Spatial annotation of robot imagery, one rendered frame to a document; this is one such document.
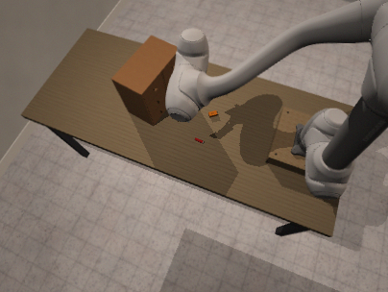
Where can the small brown chest of drawers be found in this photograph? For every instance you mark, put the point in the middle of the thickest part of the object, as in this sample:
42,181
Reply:
138,73

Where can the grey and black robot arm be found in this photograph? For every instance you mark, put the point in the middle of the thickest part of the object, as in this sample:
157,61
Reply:
326,175

